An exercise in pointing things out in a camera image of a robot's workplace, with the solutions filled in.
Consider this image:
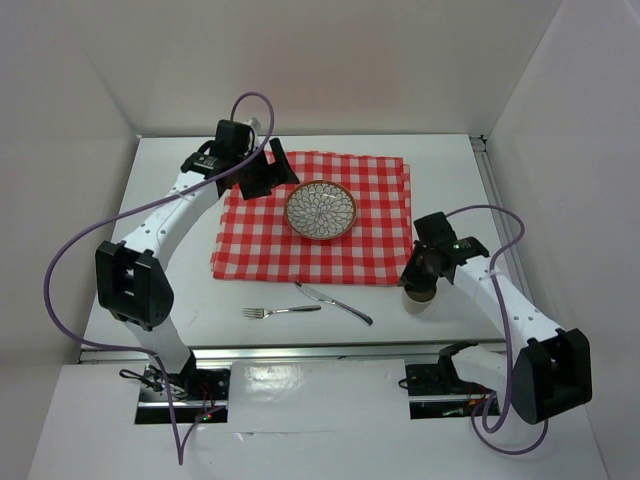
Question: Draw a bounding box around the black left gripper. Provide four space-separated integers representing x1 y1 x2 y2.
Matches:
233 137 298 200

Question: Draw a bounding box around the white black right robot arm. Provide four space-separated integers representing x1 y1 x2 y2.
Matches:
399 212 593 425

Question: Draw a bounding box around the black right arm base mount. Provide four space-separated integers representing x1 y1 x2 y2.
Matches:
397 341 491 420

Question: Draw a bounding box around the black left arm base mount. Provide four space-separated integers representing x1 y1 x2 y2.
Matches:
119 366 231 425

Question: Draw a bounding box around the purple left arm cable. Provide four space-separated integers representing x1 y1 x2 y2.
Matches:
43 92 276 466

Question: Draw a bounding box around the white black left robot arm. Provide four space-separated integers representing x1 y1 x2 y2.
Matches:
95 120 299 399

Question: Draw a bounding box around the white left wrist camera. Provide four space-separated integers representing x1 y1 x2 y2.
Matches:
245 117 262 136

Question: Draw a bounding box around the floral patterned ceramic plate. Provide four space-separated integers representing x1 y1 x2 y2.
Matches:
284 180 358 240

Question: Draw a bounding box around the aluminium frame rail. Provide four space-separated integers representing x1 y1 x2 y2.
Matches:
78 133 526 364

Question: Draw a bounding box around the silver fork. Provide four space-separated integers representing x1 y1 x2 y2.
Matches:
242 305 321 319

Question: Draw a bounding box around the silver table knife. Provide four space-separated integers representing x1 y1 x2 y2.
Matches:
295 282 373 326

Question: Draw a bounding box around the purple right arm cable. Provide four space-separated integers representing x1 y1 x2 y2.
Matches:
444 204 549 455

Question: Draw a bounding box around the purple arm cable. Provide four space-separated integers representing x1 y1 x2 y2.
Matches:
444 204 549 455
43 92 276 466

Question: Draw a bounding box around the red white checkered cloth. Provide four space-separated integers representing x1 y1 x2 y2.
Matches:
211 151 413 286

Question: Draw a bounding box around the beige paper cup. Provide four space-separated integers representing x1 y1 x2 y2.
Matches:
401 286 437 316

